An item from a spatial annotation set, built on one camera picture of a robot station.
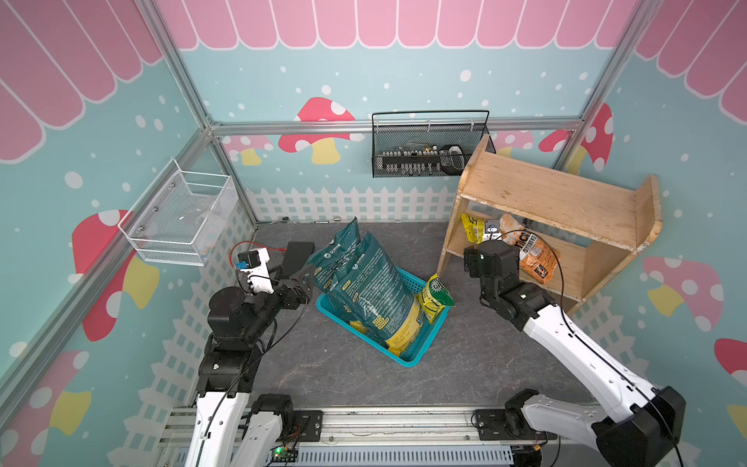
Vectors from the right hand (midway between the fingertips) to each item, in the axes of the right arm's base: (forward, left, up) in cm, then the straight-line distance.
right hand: (488, 248), depth 77 cm
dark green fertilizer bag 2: (-3, +44, -2) cm, 44 cm away
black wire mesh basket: (+37, +13, +9) cm, 40 cm away
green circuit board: (-43, +54, -29) cm, 74 cm away
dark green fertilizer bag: (-8, +31, -9) cm, 34 cm away
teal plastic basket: (-10, +43, -15) cm, 47 cm away
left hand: (-10, +47, +5) cm, 49 cm away
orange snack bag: (-3, -12, -1) cm, 13 cm away
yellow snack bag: (-6, +13, -15) cm, 21 cm away
